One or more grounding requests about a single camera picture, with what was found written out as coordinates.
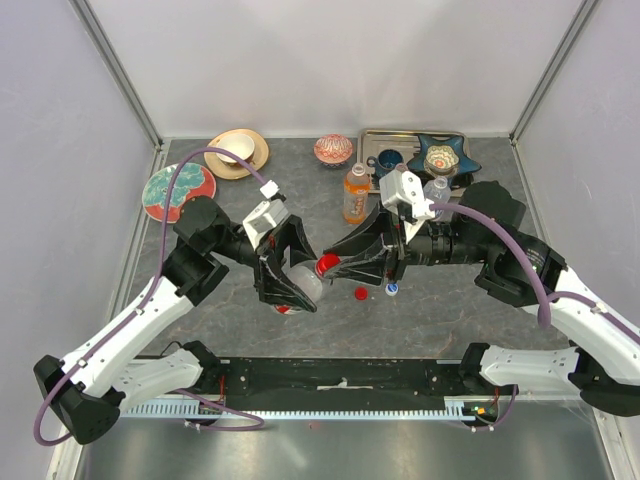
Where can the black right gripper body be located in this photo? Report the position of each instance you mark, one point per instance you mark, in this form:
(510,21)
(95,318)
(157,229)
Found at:
(396,246)

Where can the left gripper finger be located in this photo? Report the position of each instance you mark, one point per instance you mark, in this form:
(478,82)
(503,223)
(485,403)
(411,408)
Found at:
(283,293)
(300,249)

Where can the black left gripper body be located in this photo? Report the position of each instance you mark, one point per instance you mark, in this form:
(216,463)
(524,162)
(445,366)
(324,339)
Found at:
(276,241)

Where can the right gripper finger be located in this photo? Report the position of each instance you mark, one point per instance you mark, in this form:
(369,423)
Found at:
(363,268)
(363,236)

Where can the small red-cap clear bottle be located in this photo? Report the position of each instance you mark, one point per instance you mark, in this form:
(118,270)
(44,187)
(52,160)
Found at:
(307,278)

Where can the red bottle cap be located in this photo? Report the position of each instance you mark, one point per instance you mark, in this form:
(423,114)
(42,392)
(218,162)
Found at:
(361,293)
(325,263)

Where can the blue white Pocari cap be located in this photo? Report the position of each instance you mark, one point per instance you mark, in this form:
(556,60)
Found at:
(391,289)

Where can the orange juice bottle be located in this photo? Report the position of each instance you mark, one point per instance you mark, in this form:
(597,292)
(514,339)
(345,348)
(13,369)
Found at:
(356,190)

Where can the clear Pocari Sweat bottle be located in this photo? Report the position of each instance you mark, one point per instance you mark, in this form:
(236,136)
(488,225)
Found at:
(436,191)

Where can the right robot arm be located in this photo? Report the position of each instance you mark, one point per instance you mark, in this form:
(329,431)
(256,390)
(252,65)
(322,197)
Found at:
(482,228)

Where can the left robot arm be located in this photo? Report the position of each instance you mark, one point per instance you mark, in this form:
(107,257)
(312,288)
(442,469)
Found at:
(90,387)

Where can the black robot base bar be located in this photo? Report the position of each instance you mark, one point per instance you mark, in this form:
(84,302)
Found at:
(278,382)

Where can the blue ceramic cup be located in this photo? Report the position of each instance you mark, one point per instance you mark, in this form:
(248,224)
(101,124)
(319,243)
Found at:
(384,162)

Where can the steel tray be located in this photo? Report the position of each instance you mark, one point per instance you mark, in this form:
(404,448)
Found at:
(374,140)

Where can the red patterned bowl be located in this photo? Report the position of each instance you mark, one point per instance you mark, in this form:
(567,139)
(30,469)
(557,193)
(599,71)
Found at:
(333,150)

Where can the patterned flower bowl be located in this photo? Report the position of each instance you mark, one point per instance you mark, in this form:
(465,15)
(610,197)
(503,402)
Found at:
(441,160)

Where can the red teal floral plate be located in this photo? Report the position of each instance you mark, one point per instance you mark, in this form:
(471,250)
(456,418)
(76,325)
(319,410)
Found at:
(194,180)

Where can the blue star-shaped dish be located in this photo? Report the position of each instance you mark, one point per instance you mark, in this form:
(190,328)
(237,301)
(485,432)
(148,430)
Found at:
(466,165)

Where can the tan saucer plate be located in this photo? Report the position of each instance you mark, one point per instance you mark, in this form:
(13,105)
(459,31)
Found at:
(227,172)

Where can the red white tea cup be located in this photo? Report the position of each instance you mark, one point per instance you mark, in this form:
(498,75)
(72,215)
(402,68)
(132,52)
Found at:
(239,144)

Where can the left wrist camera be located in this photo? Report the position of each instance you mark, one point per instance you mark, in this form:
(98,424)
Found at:
(266,216)

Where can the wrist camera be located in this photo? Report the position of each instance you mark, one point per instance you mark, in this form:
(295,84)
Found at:
(266,216)
(402,194)

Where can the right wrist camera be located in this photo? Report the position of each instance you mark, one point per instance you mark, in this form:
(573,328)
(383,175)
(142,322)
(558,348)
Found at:
(402,194)

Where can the slotted cable duct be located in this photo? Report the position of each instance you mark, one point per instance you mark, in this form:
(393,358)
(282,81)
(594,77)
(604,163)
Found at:
(183,408)

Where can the right aluminium frame post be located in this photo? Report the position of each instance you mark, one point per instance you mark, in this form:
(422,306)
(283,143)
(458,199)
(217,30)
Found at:
(569,39)

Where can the aluminium frame post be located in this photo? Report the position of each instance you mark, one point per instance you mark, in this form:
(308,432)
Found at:
(106,50)
(569,39)

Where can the left aluminium frame post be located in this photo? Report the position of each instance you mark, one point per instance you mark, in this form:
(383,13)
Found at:
(106,50)

